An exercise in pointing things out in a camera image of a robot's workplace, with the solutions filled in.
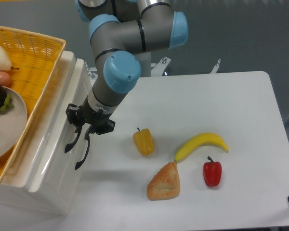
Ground brown egg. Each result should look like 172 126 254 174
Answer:
0 71 12 87

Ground white drawer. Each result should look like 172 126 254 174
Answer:
62 96 99 216
27 58 92 193

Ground yellow bell pepper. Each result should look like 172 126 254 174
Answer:
132 128 154 156

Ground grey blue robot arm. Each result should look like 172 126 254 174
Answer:
66 0 188 135

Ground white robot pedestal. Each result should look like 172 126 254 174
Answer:
135 52 151 77

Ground white drawer cabinet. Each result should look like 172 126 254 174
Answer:
0 51 86 215

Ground red bell pepper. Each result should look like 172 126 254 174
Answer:
202 156 222 187

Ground grey plate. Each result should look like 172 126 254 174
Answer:
0 88 27 157

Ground yellow banana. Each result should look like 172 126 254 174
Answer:
174 132 229 162

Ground triangular pastry bread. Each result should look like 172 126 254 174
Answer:
146 162 181 201

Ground yellow woven basket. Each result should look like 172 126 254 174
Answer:
0 26 66 184

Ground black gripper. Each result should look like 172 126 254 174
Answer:
66 101 116 140

